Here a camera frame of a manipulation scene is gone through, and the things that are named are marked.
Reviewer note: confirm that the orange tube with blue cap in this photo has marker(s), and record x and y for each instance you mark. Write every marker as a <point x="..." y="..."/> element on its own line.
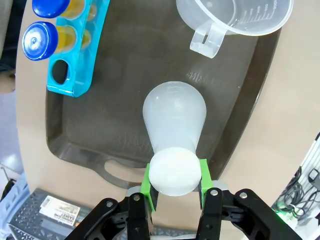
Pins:
<point x="51" y="6"/>
<point x="40" y="41"/>

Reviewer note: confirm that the grey basket with label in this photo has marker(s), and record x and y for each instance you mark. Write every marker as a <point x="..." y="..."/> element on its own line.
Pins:
<point x="30" y="220"/>

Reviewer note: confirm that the blue test tube rack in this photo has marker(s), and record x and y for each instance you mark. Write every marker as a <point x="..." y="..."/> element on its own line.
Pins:
<point x="85" y="65"/>

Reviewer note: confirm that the dark brown serving tray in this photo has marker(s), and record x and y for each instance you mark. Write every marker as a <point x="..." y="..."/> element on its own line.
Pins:
<point x="120" y="112"/>

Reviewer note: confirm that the white plastic flask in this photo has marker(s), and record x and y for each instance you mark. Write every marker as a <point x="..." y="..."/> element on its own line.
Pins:
<point x="175" y="120"/>

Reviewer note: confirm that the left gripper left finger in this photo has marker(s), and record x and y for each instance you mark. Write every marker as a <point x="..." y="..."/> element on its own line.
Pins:
<point x="136" y="215"/>

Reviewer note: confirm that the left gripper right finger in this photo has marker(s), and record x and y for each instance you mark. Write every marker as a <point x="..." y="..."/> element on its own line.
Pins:
<point x="211" y="215"/>

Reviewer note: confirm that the clear plastic measuring cup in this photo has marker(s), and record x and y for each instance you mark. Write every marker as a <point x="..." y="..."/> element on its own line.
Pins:
<point x="225" y="15"/>

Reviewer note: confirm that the pale lattice crate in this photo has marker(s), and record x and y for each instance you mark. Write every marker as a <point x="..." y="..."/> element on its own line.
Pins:
<point x="12" y="200"/>

